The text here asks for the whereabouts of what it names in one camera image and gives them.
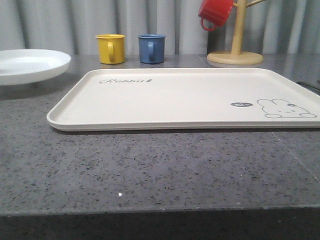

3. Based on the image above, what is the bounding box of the grey curtain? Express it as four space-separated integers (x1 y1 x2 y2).
0 0 320 55

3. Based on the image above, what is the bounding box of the blue mug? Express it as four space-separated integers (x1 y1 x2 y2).
138 34 166 64

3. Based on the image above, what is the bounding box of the red mug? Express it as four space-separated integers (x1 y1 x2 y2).
198 0 234 31

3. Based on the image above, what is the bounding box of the yellow mug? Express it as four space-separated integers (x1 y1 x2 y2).
95 34 125 65

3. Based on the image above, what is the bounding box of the white round plate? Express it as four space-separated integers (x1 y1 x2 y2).
0 49 71 86

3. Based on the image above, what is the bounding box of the cream rabbit serving tray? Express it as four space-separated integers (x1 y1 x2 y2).
47 68 320 132

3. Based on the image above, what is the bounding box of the wooden mug tree stand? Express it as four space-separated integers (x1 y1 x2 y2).
207 0 264 65

